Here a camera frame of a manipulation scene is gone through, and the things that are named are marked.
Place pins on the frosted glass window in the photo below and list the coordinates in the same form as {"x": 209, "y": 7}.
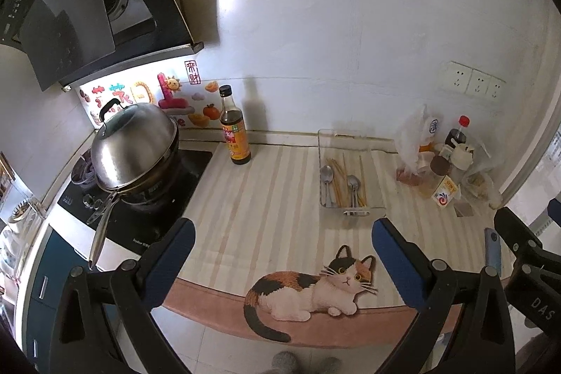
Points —
{"x": 550, "y": 163}

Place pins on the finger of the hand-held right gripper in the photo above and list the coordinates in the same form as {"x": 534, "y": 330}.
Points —
{"x": 512, "y": 231}
{"x": 555, "y": 209}

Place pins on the clear plastic container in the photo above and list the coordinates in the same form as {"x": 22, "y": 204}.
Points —
{"x": 377, "y": 181}

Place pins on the red cap dark bottle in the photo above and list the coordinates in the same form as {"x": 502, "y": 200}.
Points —
{"x": 458, "y": 133}

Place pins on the white lidded oil jar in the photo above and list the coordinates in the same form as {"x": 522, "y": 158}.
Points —
{"x": 460, "y": 157}

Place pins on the person's grey slipper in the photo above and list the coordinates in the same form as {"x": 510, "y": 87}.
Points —
{"x": 328, "y": 366}
{"x": 285, "y": 363}

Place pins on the white plastic bag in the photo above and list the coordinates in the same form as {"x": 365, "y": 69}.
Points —
{"x": 414, "y": 141}

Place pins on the small yellow packet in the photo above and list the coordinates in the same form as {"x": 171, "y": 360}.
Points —
{"x": 446, "y": 193}

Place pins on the colourful wall stickers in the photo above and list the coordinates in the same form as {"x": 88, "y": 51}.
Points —
{"x": 175, "y": 93}

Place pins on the bamboo chopstick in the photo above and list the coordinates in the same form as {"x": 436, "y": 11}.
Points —
{"x": 344, "y": 168}
{"x": 332, "y": 190}
{"x": 338, "y": 188}
{"x": 363, "y": 177}

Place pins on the dark sauce bottle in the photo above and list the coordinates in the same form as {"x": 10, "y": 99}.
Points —
{"x": 235, "y": 137}

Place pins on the clear plastic bag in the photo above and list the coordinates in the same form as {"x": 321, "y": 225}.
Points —
{"x": 482, "y": 181}

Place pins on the black range hood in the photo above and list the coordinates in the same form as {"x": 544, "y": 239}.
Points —
{"x": 65, "y": 19}

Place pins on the person's right grey slipper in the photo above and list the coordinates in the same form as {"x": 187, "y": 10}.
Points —
{"x": 328, "y": 366}

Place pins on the brown lid jar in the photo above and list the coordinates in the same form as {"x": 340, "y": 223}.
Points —
{"x": 438, "y": 170}

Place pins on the steel spoon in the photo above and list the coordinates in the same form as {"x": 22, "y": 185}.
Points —
{"x": 352, "y": 181}
{"x": 357, "y": 184}
{"x": 326, "y": 174}

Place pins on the blue smartphone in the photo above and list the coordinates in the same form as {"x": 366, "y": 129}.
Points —
{"x": 493, "y": 251}

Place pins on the white wall socket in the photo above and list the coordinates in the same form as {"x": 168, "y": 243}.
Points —
{"x": 495, "y": 89}
{"x": 478, "y": 83}
{"x": 456, "y": 77}

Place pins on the striped cat print table mat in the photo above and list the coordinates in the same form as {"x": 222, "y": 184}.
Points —
{"x": 271, "y": 203}

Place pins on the black gas stove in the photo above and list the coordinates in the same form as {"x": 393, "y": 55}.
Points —
{"x": 193, "y": 172}

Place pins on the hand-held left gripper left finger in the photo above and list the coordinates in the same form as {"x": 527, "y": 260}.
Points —
{"x": 168, "y": 264}

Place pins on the person's left grey slipper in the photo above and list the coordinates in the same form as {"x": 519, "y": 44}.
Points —
{"x": 285, "y": 363}

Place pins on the steel wok lid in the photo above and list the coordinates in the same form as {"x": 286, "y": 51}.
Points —
{"x": 131, "y": 141}

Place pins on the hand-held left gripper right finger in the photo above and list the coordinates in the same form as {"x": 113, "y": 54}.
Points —
{"x": 396, "y": 264}

